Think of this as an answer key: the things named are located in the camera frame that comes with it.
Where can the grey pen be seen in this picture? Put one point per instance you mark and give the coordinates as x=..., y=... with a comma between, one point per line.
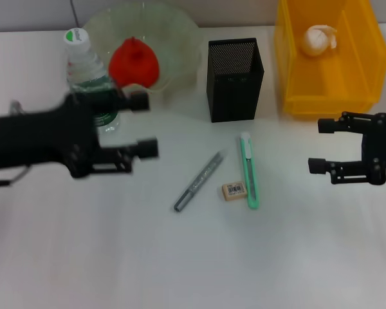
x=201, y=180

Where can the white paper ball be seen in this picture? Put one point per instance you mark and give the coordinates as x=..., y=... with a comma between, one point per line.
x=316, y=40

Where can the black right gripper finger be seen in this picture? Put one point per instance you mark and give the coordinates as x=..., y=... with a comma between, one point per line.
x=316, y=165
x=326, y=125

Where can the green utility knife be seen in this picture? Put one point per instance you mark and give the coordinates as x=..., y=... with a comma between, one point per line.
x=249, y=167

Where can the yellow plastic bin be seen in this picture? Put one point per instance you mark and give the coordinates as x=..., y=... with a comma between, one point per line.
x=334, y=80

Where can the black mesh pen holder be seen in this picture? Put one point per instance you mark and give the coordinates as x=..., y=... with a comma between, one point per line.
x=235, y=96

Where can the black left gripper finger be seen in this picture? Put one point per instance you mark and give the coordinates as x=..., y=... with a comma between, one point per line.
x=148, y=148
x=138, y=102

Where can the pale green glass fruit bowl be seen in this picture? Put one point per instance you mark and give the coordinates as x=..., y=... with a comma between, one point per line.
x=180, y=48

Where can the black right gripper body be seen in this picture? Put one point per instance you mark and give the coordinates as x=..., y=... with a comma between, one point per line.
x=381, y=148

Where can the beige eraser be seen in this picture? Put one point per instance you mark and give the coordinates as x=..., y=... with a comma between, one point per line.
x=234, y=191

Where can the clear green-label water bottle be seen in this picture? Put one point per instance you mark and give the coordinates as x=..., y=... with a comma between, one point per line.
x=83, y=67

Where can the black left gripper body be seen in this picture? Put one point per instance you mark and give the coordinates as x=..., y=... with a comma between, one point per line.
x=42, y=141

